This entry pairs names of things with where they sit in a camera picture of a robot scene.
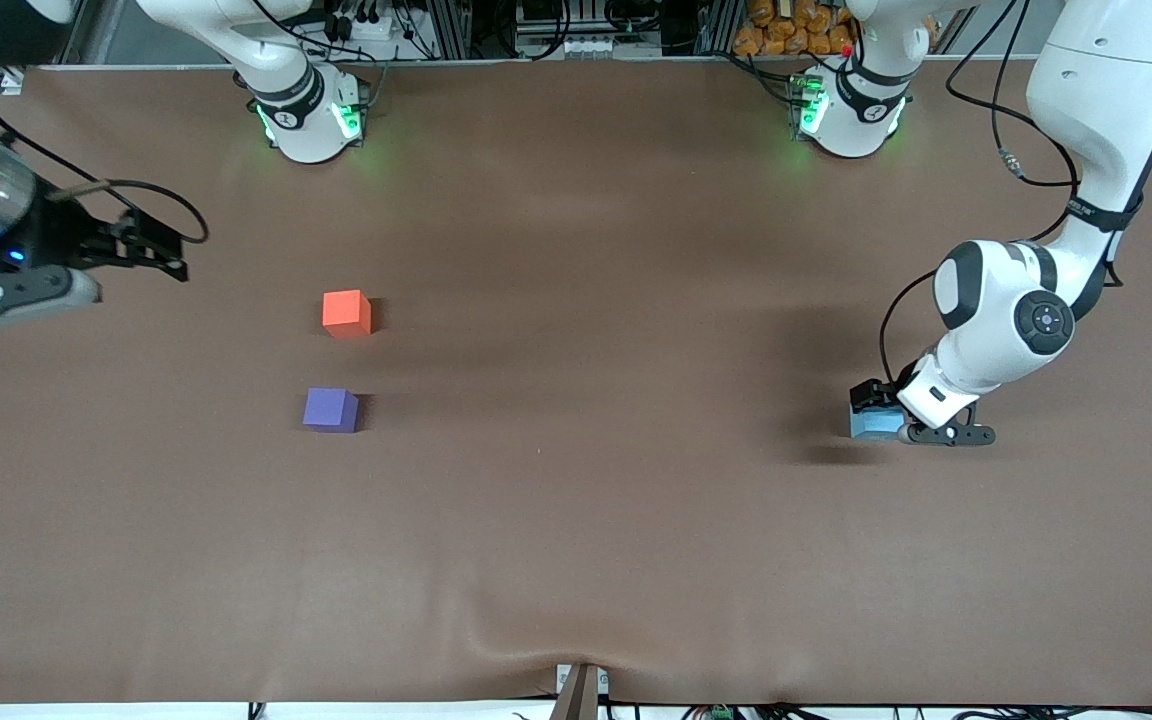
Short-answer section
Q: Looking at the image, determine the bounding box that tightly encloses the light blue foam block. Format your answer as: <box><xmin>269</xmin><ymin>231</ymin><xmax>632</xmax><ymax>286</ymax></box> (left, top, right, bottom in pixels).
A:
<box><xmin>850</xmin><ymin>400</ymin><xmax>907</xmax><ymax>442</ymax></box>

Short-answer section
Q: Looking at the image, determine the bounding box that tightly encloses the orange foam block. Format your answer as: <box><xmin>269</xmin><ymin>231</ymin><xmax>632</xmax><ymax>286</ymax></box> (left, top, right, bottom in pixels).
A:
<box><xmin>322</xmin><ymin>289</ymin><xmax>373</xmax><ymax>339</ymax></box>

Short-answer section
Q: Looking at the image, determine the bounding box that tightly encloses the purple foam block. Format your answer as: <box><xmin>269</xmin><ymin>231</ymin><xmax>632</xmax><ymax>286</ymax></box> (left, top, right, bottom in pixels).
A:
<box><xmin>302</xmin><ymin>387</ymin><xmax>360</xmax><ymax>434</ymax></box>

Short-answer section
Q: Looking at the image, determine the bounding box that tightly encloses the small electronics board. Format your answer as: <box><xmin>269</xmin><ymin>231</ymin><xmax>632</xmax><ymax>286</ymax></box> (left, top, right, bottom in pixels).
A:
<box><xmin>786</xmin><ymin>72</ymin><xmax>829</xmax><ymax>139</ymax></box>

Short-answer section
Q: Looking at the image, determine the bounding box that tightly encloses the power strip with black plugs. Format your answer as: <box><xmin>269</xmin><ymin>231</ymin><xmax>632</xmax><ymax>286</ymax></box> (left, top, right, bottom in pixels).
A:
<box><xmin>324</xmin><ymin>0</ymin><xmax>399</xmax><ymax>43</ymax></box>

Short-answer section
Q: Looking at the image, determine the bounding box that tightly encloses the brown table mat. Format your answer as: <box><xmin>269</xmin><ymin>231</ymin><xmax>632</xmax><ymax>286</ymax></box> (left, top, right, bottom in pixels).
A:
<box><xmin>0</xmin><ymin>60</ymin><xmax>1152</xmax><ymax>706</ymax></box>

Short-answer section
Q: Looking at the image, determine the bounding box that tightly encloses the bag of orange items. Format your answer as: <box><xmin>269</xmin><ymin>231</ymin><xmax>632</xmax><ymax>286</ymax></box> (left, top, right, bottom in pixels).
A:
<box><xmin>733</xmin><ymin>0</ymin><xmax>939</xmax><ymax>59</ymax></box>

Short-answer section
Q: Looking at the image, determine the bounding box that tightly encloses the black equipment rack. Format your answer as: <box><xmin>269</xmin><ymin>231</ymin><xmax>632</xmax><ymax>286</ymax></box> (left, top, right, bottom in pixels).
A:
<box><xmin>471</xmin><ymin>0</ymin><xmax>737</xmax><ymax>61</ymax></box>

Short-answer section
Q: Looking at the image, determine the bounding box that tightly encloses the white power strip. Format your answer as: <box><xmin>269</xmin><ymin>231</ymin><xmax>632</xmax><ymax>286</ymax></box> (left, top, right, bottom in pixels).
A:
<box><xmin>546</xmin><ymin>35</ymin><xmax>629</xmax><ymax>60</ymax></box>

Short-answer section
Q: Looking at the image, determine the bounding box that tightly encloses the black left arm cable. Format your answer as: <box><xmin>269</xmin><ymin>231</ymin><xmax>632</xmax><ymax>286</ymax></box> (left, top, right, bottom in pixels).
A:
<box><xmin>879</xmin><ymin>0</ymin><xmax>1083</xmax><ymax>391</ymax></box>

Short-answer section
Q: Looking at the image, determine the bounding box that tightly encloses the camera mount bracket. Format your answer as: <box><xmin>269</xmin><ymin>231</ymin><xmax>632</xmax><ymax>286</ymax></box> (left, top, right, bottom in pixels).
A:
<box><xmin>551</xmin><ymin>662</ymin><xmax>610</xmax><ymax>720</ymax></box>

